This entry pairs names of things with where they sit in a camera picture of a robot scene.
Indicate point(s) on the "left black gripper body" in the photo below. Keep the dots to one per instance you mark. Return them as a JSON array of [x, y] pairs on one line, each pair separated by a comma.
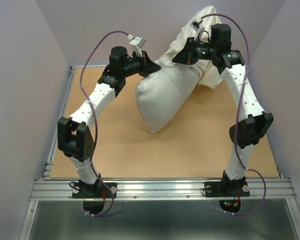
[[133, 66]]

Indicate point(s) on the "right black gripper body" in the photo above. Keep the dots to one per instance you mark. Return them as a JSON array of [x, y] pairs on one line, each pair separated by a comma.
[[205, 51]]

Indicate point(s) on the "white pillow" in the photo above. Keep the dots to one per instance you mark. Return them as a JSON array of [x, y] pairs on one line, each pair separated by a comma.
[[160, 95]]

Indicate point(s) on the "cream pillowcase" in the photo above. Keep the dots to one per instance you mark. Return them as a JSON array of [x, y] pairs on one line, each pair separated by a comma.
[[207, 73]]

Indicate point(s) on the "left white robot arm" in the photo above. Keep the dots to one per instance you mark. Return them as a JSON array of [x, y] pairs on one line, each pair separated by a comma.
[[74, 137]]

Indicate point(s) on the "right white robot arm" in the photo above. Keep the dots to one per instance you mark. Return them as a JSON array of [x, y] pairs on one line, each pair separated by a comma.
[[252, 122]]

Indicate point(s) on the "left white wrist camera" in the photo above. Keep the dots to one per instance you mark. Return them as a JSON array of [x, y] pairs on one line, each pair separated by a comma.
[[136, 43]]

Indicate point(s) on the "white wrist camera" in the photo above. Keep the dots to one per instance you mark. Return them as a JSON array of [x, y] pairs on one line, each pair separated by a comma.
[[136, 43], [197, 26]]

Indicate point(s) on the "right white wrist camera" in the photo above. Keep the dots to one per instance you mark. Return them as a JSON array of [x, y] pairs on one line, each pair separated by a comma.
[[197, 26]]

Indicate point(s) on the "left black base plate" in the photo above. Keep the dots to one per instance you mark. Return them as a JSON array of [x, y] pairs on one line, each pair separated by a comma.
[[81, 190]]

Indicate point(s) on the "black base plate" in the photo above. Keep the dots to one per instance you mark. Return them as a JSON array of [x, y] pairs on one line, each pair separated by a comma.
[[81, 190], [216, 189]]

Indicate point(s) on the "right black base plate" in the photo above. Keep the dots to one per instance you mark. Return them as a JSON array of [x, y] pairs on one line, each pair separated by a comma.
[[216, 189]]

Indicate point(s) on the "aluminium rail frame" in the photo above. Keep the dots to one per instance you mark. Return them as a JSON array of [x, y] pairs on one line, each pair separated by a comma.
[[160, 180]]

